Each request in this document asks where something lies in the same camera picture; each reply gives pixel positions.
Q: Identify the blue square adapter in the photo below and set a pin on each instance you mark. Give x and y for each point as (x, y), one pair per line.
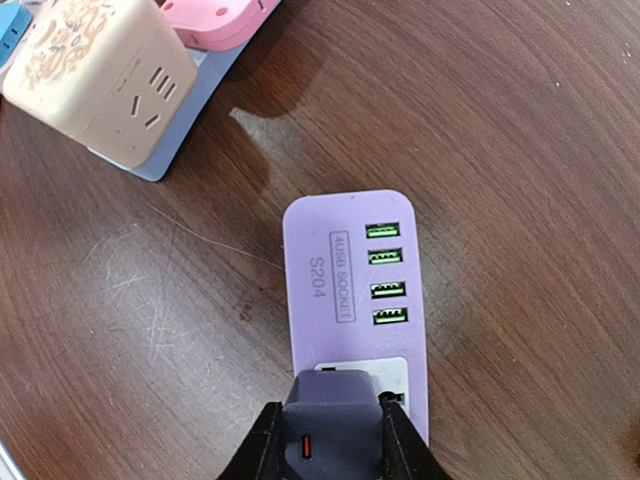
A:
(15, 20)

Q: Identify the light blue power strip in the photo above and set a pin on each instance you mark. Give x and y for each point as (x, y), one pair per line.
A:
(212, 68)

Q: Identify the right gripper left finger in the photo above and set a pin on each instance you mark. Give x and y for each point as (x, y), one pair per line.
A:
(260, 455)

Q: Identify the beige cube socket adapter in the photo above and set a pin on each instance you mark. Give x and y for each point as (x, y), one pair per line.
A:
(110, 75)

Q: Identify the pink socket adapter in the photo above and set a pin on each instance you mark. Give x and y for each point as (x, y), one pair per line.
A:
(217, 25)

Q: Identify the purple usb power strip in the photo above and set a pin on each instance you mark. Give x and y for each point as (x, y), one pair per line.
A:
(355, 292)

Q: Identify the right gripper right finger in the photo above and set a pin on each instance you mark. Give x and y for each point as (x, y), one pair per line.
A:
(405, 455)

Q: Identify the dark blue usb charger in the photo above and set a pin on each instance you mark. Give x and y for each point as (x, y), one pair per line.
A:
(332, 427)

